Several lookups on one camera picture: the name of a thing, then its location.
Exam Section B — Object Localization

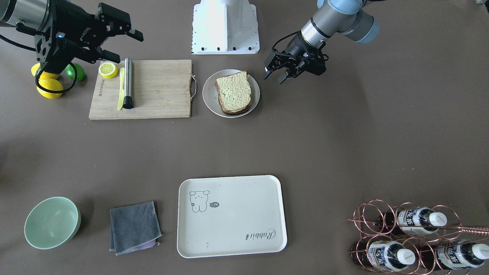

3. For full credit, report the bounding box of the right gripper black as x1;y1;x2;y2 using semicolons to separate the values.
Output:
34;0;144;74

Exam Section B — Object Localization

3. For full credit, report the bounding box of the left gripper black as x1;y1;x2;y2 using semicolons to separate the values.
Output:
263;32;329;85

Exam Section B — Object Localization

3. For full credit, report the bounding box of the bread slice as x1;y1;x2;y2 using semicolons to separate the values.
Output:
215;71;252;110
220;103;252;116

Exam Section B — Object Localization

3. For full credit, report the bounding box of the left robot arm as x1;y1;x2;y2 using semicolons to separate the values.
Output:
263;0;380;84

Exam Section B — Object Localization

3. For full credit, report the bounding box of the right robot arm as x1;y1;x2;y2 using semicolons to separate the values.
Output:
1;0;144;74

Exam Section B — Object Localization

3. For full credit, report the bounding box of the cream rabbit tray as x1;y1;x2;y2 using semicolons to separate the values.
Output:
176;175;288;258

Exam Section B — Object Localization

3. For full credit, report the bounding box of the yellow plastic knife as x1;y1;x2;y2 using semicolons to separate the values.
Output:
117;67;125;111

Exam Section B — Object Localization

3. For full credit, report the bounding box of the half lemon slice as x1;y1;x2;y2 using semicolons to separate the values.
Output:
98;61;119;79

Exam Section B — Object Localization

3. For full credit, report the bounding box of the steel cylinder muddler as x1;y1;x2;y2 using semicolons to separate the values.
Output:
122;58;133;109

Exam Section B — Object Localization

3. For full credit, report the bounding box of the wooden cutting board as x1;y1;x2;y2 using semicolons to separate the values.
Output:
89;60;193;120

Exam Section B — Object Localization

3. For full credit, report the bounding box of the green lime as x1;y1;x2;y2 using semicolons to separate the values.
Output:
65;63;86;81

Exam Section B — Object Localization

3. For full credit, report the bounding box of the white round plate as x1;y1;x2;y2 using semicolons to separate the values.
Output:
202;69;261;118

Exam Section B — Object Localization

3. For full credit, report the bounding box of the yellow lemon lower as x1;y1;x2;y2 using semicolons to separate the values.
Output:
37;78;63;99

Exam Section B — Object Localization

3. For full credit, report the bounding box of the yellow lemon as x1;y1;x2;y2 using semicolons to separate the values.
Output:
37;78;63;99
31;63;60;81

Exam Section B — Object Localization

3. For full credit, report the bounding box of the yellow lemon upper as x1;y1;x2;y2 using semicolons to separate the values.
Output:
31;63;60;81

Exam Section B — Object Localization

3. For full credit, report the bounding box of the grey folded cloth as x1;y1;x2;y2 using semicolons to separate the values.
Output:
109;201;162;256

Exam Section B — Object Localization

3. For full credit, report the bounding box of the green ceramic bowl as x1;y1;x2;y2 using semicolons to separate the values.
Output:
23;196;81;249

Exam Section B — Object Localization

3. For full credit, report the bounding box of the tea bottle upper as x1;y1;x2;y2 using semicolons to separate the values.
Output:
374;207;447;237

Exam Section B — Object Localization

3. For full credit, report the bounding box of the tea bottle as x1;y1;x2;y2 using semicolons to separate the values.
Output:
350;240;416;272
419;240;489;270
374;207;447;237

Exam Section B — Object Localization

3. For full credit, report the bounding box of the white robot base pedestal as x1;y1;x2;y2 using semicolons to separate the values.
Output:
191;0;260;55

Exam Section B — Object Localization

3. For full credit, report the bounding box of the copper wire bottle rack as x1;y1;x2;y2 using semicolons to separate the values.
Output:
349;199;488;275

